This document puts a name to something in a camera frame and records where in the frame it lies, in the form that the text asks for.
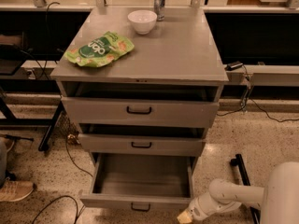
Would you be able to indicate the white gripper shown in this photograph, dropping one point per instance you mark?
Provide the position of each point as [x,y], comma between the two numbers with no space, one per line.
[197,211]

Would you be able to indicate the grey bottom drawer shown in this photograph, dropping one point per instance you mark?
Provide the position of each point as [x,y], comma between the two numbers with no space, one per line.
[141,182]

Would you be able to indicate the grey drawer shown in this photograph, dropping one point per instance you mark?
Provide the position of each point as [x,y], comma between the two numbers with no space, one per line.
[141,112]
[141,182]
[142,140]

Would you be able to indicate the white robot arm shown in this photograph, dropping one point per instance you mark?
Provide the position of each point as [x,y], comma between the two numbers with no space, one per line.
[278,201]

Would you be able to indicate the grey middle drawer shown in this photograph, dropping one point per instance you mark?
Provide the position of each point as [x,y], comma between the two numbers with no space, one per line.
[142,140]

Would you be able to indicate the grey drawer cabinet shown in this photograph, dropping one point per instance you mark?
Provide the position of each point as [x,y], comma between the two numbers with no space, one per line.
[177,60]

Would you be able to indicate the grey top drawer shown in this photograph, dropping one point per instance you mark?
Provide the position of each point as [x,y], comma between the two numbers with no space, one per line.
[141,112]

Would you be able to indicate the black metal stand leg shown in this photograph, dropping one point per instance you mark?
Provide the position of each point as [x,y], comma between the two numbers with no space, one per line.
[239,163]

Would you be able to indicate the black power adapter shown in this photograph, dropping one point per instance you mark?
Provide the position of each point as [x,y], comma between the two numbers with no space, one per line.
[233,66]

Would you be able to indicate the tan sneaker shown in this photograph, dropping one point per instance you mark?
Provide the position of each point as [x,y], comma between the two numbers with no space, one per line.
[14,191]

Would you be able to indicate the green chip bag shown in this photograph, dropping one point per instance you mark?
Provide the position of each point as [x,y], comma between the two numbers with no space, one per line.
[101,51]

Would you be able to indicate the white bowl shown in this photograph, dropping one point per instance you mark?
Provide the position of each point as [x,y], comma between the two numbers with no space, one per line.
[143,21]

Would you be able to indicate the silver drink can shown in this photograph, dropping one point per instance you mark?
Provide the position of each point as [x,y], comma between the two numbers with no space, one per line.
[159,9]

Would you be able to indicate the black table leg frame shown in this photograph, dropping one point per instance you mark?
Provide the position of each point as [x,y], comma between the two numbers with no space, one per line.
[10,120]

